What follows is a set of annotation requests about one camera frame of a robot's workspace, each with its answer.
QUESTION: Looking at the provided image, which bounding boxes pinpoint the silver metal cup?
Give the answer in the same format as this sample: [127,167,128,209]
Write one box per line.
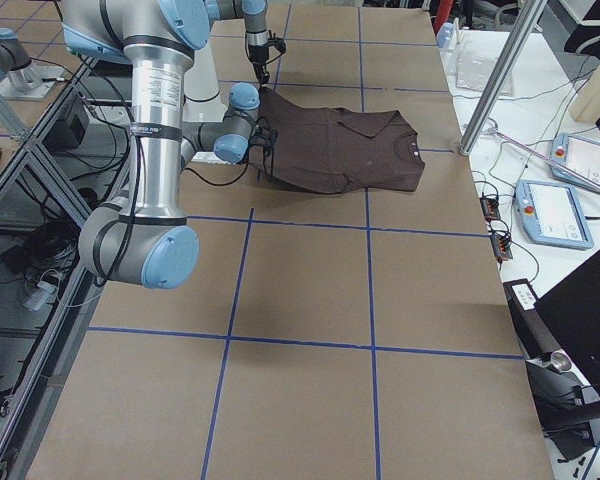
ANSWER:
[547,351,573,374]

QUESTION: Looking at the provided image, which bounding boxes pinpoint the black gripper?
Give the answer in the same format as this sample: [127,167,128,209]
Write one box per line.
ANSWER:
[244,145,263,168]
[247,43,270,86]

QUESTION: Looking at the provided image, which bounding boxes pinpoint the blue tape line crosswise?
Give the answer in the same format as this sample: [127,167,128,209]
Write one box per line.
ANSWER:
[87,326,524,361]

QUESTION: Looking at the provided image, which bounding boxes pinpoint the red object at corner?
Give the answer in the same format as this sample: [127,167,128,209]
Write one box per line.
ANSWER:
[433,0,454,32]

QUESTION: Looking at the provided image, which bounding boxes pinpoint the teach pendant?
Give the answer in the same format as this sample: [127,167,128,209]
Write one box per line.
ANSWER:
[551,133,600,185]
[515,180,594,250]

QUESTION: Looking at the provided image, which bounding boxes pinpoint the aluminium frame post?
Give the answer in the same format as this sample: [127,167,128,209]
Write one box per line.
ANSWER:
[459,0,548,156]

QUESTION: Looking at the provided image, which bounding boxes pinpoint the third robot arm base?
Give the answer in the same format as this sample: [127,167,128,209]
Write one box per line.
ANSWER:
[0,27,65,100]

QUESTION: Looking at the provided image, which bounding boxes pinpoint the blue tape line lengthwise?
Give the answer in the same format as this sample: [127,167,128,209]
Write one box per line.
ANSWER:
[199,4,293,480]

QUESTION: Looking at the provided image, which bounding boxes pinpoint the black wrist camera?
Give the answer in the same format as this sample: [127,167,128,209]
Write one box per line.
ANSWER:
[252,116,278,156]
[267,30,287,55]

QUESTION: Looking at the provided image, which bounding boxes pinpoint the reacher stick white hook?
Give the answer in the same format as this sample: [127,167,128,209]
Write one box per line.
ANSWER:
[479,118,600,193]

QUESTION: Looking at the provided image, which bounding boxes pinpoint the cable bundle under frame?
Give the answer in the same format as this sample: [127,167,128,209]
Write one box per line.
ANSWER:
[0,184,101,311]

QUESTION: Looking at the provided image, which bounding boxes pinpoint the aluminium truss frame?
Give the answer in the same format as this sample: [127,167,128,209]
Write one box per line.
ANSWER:
[0,60,131,479]

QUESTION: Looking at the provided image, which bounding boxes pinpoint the clear plastic bag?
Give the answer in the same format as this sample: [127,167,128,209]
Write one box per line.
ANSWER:
[454,43,498,92]

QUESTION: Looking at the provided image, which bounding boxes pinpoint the orange black electronics board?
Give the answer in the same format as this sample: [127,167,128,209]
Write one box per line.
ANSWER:
[479,196,501,222]

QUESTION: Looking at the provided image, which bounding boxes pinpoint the brown t-shirt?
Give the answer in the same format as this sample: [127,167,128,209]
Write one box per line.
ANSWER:
[257,87,425,194]

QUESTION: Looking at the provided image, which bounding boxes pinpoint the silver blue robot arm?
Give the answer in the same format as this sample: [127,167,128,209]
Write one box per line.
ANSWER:
[62,1,269,289]
[204,0,270,85]

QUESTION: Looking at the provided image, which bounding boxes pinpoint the black box white label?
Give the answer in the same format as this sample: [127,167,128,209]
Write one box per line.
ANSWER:
[503,279,561,359]

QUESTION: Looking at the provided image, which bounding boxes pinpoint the teach pendant far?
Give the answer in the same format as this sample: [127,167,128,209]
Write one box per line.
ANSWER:
[551,133,600,185]

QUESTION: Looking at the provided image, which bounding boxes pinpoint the teach pendant near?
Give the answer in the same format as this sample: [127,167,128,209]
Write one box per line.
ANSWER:
[515,180,594,250]

